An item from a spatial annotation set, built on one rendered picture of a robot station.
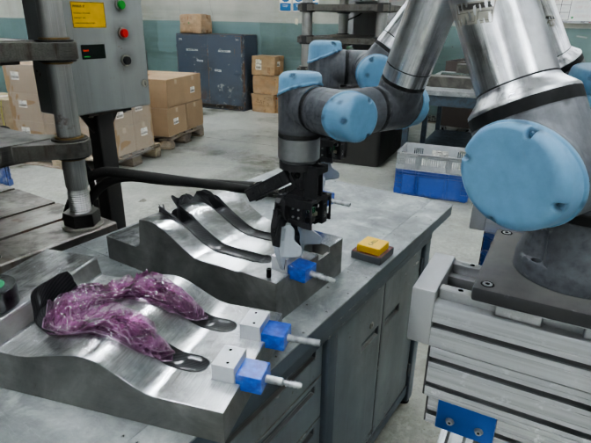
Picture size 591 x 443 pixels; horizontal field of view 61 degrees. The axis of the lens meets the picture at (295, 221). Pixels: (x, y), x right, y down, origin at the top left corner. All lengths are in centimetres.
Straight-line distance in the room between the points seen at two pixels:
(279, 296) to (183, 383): 28
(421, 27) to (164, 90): 488
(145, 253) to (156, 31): 839
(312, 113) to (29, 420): 62
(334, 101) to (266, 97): 714
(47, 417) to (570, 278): 74
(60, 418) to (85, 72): 106
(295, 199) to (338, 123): 20
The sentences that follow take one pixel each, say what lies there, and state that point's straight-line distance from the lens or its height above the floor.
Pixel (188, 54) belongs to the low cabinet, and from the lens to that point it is 845.
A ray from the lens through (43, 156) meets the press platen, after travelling 147.
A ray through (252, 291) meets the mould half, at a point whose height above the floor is 86.
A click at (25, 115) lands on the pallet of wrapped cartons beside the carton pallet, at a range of 552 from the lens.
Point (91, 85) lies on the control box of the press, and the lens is 166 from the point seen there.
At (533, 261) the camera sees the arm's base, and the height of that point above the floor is 106.
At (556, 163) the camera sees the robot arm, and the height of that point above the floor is 123.
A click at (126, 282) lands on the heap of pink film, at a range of 94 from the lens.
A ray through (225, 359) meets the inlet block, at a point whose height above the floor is 88.
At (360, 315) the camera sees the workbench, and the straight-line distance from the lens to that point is 134.
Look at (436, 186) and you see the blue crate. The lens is 422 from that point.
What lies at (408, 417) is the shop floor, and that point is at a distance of 201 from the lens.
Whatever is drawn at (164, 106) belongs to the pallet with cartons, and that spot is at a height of 47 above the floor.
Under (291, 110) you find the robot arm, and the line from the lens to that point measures 84.
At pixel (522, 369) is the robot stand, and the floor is 91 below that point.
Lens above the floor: 135
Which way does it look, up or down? 22 degrees down
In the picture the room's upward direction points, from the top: 1 degrees clockwise
